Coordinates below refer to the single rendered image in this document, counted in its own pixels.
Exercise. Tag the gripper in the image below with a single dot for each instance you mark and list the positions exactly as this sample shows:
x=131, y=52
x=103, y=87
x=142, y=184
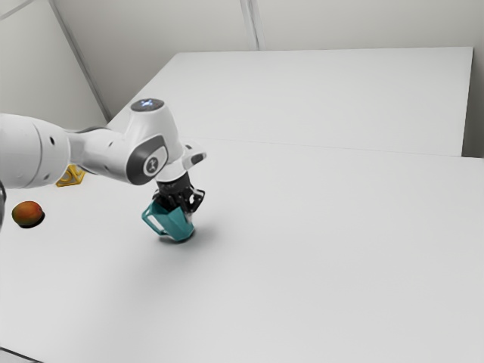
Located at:
x=177, y=192

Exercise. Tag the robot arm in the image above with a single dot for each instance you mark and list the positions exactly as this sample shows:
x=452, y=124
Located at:
x=109, y=151

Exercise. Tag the orange red mango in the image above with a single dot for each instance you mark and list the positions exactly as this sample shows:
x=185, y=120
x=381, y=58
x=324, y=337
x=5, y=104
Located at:
x=26, y=213

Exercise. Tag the teal faceted mug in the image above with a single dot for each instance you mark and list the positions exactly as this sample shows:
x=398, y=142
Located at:
x=172, y=224

